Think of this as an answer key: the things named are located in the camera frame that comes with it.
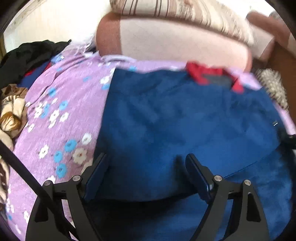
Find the blue work jacket red collar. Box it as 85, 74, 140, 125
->
94, 69, 295, 240

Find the black clothes pile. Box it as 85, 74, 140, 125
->
0, 40, 71, 88

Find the black white checkered cloth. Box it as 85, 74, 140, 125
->
255, 68, 289, 110

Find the brown pink bed headboard cushion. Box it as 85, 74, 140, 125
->
246, 11, 295, 99

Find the purple floral bed sheet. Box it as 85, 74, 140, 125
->
4, 41, 296, 241

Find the brown cream patterned blanket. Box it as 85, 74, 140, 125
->
1, 84, 28, 210

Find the striped beige pillow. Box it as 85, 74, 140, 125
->
110, 0, 254, 47

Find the blue garment under pile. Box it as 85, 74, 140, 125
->
18, 61, 51, 89

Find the pink brown bolster cushion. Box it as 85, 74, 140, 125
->
95, 12, 252, 72

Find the black cable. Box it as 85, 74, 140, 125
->
0, 139, 82, 241

